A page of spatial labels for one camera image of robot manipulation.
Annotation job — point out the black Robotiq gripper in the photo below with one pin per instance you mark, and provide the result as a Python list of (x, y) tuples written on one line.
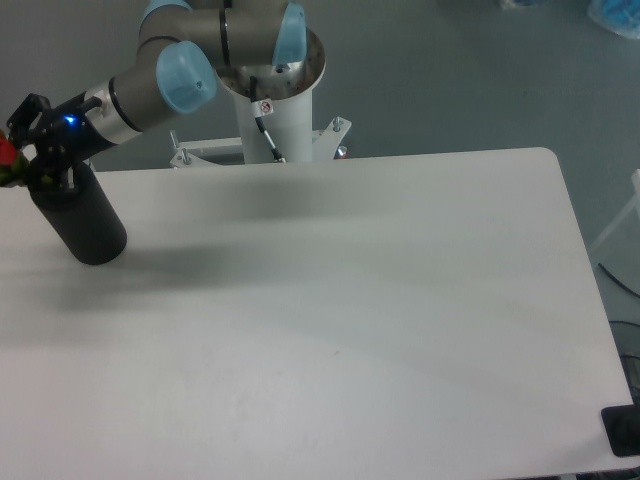
[(62, 136)]

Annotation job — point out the red tulip bouquet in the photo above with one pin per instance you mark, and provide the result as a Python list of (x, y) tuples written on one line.
[(15, 168)]

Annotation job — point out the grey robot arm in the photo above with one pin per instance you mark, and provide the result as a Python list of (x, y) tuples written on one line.
[(181, 47)]

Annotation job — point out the black cylindrical vase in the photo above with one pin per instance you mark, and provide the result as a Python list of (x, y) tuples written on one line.
[(83, 218)]

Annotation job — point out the blue plastic bag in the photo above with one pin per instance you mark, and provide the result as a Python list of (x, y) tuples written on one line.
[(620, 17)]

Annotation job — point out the black device at table edge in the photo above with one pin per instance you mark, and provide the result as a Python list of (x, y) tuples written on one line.
[(622, 429)]

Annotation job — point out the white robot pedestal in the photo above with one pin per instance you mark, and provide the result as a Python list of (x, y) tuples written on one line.
[(274, 110)]

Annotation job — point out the white frame at right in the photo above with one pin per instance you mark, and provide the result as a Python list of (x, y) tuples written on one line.
[(631, 206)]

